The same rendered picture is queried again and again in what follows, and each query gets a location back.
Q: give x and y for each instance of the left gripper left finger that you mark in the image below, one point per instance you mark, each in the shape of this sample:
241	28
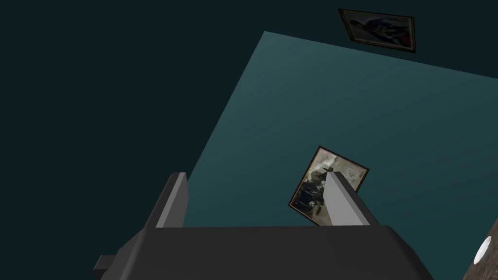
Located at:
171	204

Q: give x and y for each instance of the brown table with white plate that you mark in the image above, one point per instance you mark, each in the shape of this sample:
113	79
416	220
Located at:
486	252

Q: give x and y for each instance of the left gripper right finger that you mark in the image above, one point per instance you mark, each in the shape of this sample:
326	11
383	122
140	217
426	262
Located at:
342	204

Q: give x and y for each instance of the dark framed picture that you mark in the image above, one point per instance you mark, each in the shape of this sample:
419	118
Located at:
379	31

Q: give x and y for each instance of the sepia framed picture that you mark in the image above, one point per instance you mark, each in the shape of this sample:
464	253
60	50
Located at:
311	190

